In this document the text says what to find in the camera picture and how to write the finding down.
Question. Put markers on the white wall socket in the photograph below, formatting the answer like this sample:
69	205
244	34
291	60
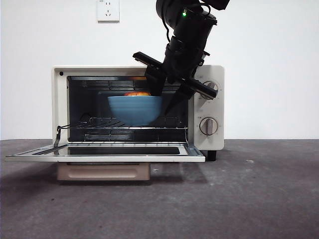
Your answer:
108	11

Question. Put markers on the cream toaster oven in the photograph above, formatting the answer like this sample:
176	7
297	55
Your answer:
211	147

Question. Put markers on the oven temperature knob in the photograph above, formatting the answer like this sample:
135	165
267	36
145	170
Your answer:
208	83

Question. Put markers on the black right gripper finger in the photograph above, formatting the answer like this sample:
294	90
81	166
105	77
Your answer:
180	97
155	82

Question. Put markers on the red yellow apple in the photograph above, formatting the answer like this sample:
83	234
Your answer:
137	93

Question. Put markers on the oven timer knob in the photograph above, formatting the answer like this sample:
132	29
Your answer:
209	126

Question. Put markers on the blue ribbed bowl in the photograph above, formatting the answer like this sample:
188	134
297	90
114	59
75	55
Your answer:
135	109

